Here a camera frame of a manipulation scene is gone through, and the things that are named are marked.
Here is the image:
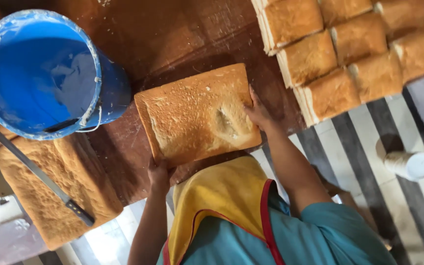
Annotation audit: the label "person's left hand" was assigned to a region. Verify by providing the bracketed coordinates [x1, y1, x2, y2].
[147, 156, 178, 196]

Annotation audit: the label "person's right hand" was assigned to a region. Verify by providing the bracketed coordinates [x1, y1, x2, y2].
[243, 84, 276, 132]

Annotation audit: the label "golden bread slab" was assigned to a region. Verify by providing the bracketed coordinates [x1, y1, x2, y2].
[134, 63, 263, 168]

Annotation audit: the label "yellow apron with red trim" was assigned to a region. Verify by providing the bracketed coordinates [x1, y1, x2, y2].
[162, 156, 291, 265]

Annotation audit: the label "rough-topped brown bread slab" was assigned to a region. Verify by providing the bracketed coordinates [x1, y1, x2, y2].
[0, 133, 124, 251]

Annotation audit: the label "blue plastic bucket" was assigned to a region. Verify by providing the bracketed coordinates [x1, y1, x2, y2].
[0, 9, 132, 141]

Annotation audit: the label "teal shirt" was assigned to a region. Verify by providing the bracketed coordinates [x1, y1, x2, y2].
[156, 184, 399, 265]

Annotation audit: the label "stack of cut bread loaves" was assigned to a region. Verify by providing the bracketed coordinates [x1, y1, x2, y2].
[251, 0, 424, 128]

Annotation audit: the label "white cylindrical table leg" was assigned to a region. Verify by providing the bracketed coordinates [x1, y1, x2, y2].
[375, 134, 424, 183]

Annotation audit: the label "long knife with black handle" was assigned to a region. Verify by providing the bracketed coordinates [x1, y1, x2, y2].
[0, 130, 96, 227]

